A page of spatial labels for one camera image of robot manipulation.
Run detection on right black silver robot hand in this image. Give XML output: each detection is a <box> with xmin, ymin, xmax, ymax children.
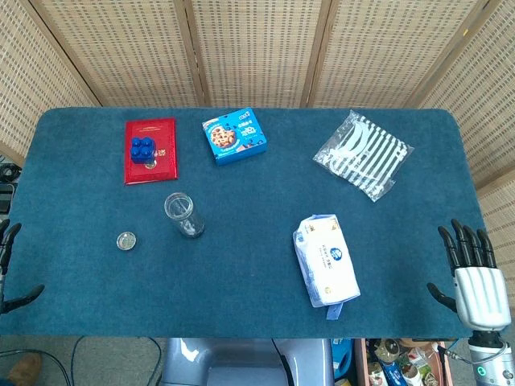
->
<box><xmin>426</xmin><ymin>219</ymin><xmax>513</xmax><ymax>333</ymax></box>

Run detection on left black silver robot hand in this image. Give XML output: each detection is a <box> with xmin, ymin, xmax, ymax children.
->
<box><xmin>0</xmin><ymin>219</ymin><xmax>46</xmax><ymax>315</ymax></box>

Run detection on pink crate with items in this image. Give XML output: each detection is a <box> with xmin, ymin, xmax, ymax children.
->
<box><xmin>352</xmin><ymin>338</ymin><xmax>452</xmax><ymax>386</ymax></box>

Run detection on brown shoe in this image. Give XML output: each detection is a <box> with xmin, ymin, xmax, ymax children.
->
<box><xmin>6</xmin><ymin>352</ymin><xmax>43</xmax><ymax>385</ymax></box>

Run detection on blue plastic container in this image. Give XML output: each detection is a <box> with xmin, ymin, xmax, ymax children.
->
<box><xmin>331</xmin><ymin>338</ymin><xmax>356</xmax><ymax>380</ymax></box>

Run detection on blue building block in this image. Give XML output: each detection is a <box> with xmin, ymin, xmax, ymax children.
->
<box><xmin>129</xmin><ymin>137</ymin><xmax>158</xmax><ymax>166</ymax></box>

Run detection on white tissue pack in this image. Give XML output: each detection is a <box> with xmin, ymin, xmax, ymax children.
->
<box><xmin>291</xmin><ymin>213</ymin><xmax>362</xmax><ymax>322</ymax></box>

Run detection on transparent glass jar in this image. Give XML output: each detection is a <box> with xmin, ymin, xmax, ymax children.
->
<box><xmin>163</xmin><ymin>191</ymin><xmax>206</xmax><ymax>240</ymax></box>

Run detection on red booklet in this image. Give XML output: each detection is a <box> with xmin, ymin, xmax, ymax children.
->
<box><xmin>123</xmin><ymin>117</ymin><xmax>180</xmax><ymax>187</ymax></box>

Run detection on striped clear plastic bag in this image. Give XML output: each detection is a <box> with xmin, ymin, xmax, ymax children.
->
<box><xmin>312</xmin><ymin>109</ymin><xmax>416</xmax><ymax>203</ymax></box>

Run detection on blue table cloth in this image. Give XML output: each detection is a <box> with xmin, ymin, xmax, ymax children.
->
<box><xmin>0</xmin><ymin>106</ymin><xmax>490</xmax><ymax>339</ymax></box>

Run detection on blue cookie box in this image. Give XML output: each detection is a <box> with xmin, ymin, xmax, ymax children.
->
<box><xmin>201</xmin><ymin>106</ymin><xmax>269</xmax><ymax>167</ymax></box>

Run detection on grey robot torso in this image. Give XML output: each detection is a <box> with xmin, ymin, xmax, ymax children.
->
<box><xmin>159</xmin><ymin>337</ymin><xmax>336</xmax><ymax>386</ymax></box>

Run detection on woven folding screen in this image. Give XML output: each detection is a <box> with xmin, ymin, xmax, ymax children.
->
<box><xmin>0</xmin><ymin>0</ymin><xmax>515</xmax><ymax>265</ymax></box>

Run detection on black devices with cables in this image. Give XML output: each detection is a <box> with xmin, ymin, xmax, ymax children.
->
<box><xmin>0</xmin><ymin>160</ymin><xmax>22</xmax><ymax>215</ymax></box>

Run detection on right arm wrist cable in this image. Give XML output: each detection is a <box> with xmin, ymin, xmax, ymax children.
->
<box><xmin>443</xmin><ymin>340</ymin><xmax>513</xmax><ymax>363</ymax></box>

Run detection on black floor cable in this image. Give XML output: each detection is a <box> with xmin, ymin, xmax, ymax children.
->
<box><xmin>68</xmin><ymin>335</ymin><xmax>163</xmax><ymax>386</ymax></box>

